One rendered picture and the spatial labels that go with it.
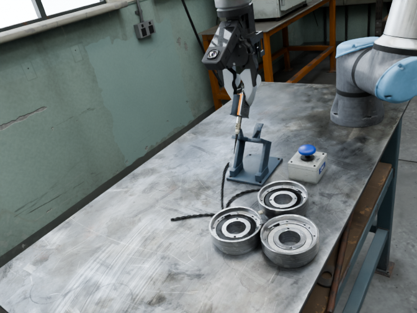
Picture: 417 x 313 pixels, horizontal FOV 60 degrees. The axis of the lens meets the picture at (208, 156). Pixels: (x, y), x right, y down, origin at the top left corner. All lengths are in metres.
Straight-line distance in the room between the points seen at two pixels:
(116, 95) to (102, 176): 0.54
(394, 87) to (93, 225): 0.77
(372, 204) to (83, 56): 1.77
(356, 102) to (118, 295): 0.79
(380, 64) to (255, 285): 0.59
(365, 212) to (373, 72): 0.44
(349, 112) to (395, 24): 0.27
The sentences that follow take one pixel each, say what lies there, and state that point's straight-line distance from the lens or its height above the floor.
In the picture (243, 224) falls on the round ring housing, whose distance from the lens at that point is 0.74.
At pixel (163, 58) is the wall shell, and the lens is 2.77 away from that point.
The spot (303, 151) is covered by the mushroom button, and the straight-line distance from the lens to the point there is 0.86.
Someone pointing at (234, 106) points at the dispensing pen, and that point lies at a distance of 0.82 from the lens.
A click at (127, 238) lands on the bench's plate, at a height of 0.80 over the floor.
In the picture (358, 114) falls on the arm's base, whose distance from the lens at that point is 1.11.
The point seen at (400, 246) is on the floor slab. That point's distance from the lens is 1.91.
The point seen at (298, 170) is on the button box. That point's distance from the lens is 0.87.
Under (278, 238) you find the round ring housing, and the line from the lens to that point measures 0.70.
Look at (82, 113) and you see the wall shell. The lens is 2.32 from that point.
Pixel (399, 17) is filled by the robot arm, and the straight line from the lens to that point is 0.97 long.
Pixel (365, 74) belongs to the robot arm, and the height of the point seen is 0.98.
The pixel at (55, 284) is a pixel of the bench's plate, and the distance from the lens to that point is 0.81.
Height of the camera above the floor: 1.30
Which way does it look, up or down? 29 degrees down
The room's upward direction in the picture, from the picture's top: 12 degrees counter-clockwise
